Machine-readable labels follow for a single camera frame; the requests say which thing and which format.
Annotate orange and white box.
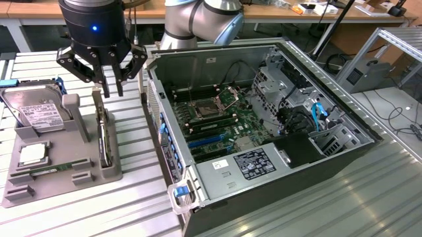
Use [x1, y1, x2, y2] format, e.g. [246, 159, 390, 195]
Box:
[291, 3, 317, 15]

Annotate metal socket cover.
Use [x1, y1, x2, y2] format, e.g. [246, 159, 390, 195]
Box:
[213, 85, 241, 109]

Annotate silver chipset heatsink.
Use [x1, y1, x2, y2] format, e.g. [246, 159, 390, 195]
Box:
[235, 137, 257, 151]

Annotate wooden desk grey frame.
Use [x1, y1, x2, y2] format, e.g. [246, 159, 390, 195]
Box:
[0, 0, 167, 52]
[243, 0, 418, 33]

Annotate perforated grey disk bay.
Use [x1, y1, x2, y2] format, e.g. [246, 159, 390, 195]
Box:
[309, 122, 366, 158]

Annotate grey power supply unit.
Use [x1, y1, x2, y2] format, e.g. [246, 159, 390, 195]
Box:
[194, 142, 293, 200]

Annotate CPU socket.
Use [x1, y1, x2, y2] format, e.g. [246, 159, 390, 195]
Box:
[194, 98, 227, 119]

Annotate black wire bundle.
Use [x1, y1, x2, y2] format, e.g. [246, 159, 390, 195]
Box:
[277, 107, 314, 135]

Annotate thin black looped wire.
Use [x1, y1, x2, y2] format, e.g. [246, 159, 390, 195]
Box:
[222, 61, 257, 87]

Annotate black RAM stick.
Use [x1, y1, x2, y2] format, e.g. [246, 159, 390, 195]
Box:
[190, 118, 238, 132]

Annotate large brown cardboard box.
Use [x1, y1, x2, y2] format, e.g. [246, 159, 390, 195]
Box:
[329, 23, 409, 59]

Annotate green RAM stick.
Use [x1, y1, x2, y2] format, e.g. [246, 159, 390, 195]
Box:
[11, 160, 86, 177]

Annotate blue disk wire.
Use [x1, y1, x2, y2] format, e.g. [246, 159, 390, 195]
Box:
[311, 102, 329, 133]

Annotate grey box device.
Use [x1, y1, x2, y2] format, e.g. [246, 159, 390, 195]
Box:
[345, 60, 393, 94]

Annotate aluminium profile frame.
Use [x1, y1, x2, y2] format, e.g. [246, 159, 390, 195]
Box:
[334, 26, 422, 89]

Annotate black coiled cable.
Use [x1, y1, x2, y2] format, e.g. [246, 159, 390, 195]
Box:
[325, 53, 351, 75]

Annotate tall grey metal disk bay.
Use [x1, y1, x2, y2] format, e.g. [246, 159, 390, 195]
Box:
[253, 46, 326, 119]

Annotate open black PC case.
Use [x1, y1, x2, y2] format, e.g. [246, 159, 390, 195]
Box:
[136, 37, 385, 237]

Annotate blue expansion slot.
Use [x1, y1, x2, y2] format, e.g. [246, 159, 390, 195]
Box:
[187, 134, 227, 149]

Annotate blue plastic disk caddy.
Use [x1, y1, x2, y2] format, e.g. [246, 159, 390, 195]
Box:
[0, 76, 68, 104]

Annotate black stand pole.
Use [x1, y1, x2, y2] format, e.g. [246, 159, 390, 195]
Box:
[311, 0, 358, 56]

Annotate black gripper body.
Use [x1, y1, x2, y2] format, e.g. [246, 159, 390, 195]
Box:
[58, 0, 132, 67]

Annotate brown wooden box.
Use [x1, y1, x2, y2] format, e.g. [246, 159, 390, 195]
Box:
[123, 0, 146, 12]

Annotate black expansion slot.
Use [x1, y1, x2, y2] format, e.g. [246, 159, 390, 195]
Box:
[191, 147, 229, 161]

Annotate black desk device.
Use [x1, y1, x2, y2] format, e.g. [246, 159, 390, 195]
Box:
[388, 0, 409, 17]

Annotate green graphics card black cooler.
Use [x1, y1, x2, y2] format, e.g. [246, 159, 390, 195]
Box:
[91, 85, 112, 168]

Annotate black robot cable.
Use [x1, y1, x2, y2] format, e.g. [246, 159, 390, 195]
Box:
[124, 0, 140, 45]

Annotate silver hard disk white label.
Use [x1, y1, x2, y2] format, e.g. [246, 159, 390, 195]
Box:
[0, 83, 72, 134]

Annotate black tangled cables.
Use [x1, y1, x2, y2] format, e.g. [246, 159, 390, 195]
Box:
[362, 90, 422, 142]

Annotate green motherboard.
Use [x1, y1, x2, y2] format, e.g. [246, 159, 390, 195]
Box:
[170, 85, 274, 163]

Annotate silver CPU chip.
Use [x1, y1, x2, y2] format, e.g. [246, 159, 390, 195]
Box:
[19, 144, 47, 165]

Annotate grey plastic parts rack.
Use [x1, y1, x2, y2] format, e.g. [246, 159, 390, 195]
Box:
[0, 93, 123, 208]

